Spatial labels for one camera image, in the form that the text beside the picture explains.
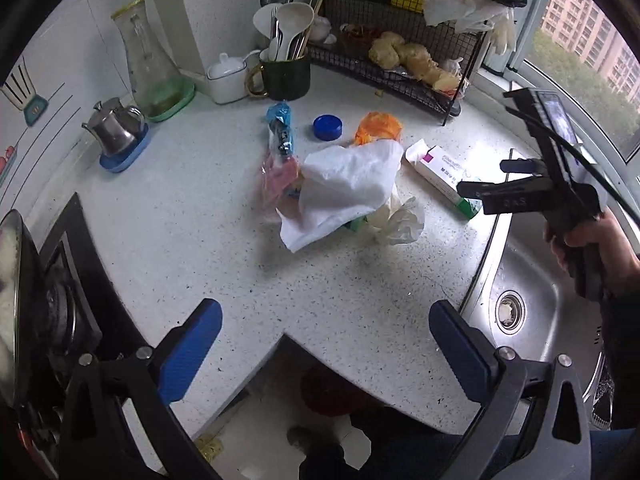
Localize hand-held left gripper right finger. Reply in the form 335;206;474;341
428;300;593;480

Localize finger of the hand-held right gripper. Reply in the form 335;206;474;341
499;158;551;177
456;179;552;217

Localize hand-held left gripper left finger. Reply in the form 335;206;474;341
57;298;223;480

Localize white green toothpaste box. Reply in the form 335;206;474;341
404;138;485;220

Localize white plastic glove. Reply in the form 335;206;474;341
367;195;427;247

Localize white paper tissue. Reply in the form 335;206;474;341
279;140;405;254

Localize person's right hand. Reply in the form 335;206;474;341
544;207;640;301

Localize aluminium sliding window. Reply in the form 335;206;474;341
477;0;640;181

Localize stainless steel sink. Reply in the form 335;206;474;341
457;200;608;401

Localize yellow patterned bag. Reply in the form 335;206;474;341
195;436;224;461

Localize person's leg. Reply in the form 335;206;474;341
299;405;501;480

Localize apartment buildings outside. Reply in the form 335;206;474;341
540;0;640;98

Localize orange plastic bag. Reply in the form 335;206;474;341
354;111;405;147

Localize black gas stove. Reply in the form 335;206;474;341
20;192;146;391

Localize ginger root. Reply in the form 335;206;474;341
369;31;463;92

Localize white hanging plastic bag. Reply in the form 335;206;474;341
422;0;517;56

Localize blue bottle cap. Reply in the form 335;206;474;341
313;114;344;141

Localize pan with steel lid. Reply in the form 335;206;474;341
0;210;43;411

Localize pink plastic wrapper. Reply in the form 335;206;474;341
259;155;303;223

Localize blue saucer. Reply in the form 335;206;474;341
99;124;152;175

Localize blue plastic wrapper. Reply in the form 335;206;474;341
265;101;297;161

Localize steel teapot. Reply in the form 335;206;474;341
81;97;147;157

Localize garlic bulb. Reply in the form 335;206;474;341
311;14;338;45

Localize dark green mug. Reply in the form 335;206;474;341
245;54;312;102

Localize green plastic tray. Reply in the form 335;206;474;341
142;80;196;123

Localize wooden chopsticks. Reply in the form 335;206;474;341
292;0;327;60

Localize white lidded jar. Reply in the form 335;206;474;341
206;53;251;106

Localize glass carafe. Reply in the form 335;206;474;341
111;0;183;117

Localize black wire rack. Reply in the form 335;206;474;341
295;0;493;127

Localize kitchen wall sticker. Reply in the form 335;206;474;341
0;57;67;193

